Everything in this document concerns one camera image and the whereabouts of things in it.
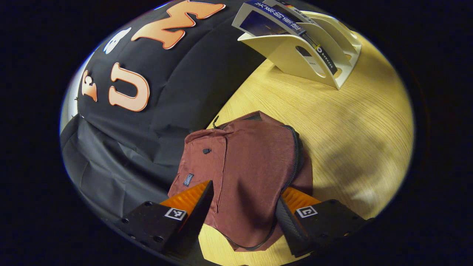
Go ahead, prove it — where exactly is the black backdrop cloth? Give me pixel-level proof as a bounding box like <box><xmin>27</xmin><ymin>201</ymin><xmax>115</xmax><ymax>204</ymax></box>
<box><xmin>60</xmin><ymin>0</ymin><xmax>283</xmax><ymax>222</ymax></box>

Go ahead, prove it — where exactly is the white bookshelf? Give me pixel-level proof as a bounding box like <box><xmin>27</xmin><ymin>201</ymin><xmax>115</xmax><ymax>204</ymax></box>
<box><xmin>238</xmin><ymin>10</ymin><xmax>363</xmax><ymax>91</ymax></box>

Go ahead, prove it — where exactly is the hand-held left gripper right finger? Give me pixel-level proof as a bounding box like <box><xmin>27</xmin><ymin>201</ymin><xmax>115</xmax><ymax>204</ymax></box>
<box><xmin>275</xmin><ymin>186</ymin><xmax>374</xmax><ymax>258</ymax></box>

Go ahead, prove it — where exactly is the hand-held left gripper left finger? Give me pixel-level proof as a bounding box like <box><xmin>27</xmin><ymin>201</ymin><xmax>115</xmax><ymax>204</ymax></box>
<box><xmin>118</xmin><ymin>180</ymin><xmax>215</xmax><ymax>256</ymax></box>

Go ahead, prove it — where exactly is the maroon schoolbag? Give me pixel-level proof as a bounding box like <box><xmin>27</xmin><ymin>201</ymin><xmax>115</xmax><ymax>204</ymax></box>
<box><xmin>168</xmin><ymin>110</ymin><xmax>314</xmax><ymax>252</ymax></box>

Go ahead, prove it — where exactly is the black spine book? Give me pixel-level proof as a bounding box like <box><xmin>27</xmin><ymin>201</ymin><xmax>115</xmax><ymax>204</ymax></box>
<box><xmin>273</xmin><ymin>0</ymin><xmax>339</xmax><ymax>76</ymax></box>

